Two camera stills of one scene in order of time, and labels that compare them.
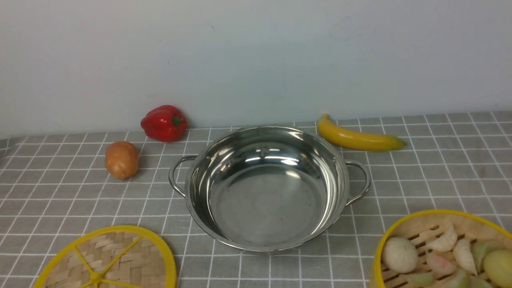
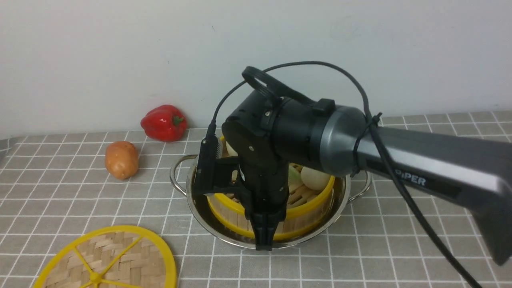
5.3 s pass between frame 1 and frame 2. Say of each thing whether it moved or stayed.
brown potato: stayed
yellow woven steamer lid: stayed
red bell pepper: stayed
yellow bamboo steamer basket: moved
